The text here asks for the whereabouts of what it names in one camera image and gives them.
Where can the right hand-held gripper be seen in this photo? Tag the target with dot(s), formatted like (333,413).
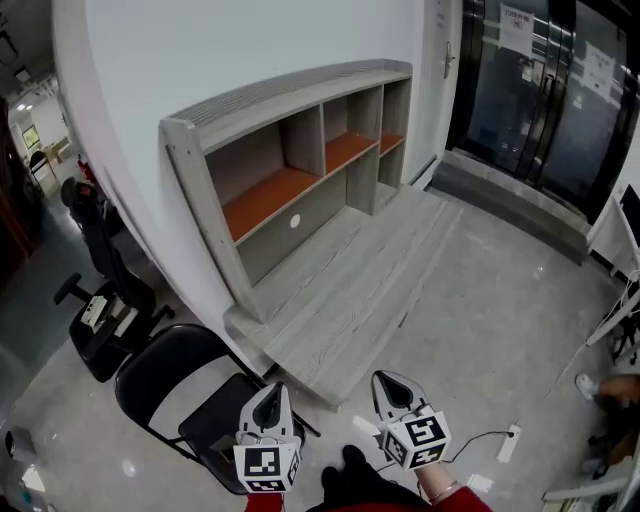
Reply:
(420,435)

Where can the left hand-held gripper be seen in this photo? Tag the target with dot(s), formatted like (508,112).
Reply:
(260,462)

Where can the person's left forearm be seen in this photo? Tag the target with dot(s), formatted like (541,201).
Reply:
(262,502)

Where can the person's right forearm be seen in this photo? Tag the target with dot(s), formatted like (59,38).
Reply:
(450,497)

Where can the grey wood-grain table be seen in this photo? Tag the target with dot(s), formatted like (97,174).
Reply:
(340,300)

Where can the person's right leg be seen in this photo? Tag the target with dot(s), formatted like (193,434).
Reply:
(375,480)

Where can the person's leg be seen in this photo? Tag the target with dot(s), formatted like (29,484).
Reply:
(332,487)
(587,385)
(375,480)

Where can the person's left leg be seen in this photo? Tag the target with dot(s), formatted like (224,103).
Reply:
(332,487)

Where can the person's red top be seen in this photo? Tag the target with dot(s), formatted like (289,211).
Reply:
(370,508)

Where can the white power strip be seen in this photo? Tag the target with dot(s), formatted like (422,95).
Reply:
(509,442)

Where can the black folding chair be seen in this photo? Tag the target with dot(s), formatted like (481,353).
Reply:
(165,355)

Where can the grey wooden desk with hutch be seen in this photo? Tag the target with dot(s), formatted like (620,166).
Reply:
(270,250)

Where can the thick pale book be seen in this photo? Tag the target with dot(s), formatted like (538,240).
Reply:
(120,320)

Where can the white book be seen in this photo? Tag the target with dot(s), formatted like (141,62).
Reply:
(92,310)

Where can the black office chair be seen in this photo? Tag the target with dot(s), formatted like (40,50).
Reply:
(115,260)

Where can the grey concrete step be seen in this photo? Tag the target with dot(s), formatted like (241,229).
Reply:
(510,200)

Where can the white table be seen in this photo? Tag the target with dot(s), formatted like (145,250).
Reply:
(615,240)

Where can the white door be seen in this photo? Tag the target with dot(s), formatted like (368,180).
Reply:
(435,100)

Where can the red fire extinguisher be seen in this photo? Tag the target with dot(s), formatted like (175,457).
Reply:
(84,170)

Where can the black glass double door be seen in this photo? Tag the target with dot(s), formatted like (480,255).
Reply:
(500,100)

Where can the white paper notice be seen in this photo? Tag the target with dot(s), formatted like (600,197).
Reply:
(517,27)
(600,70)

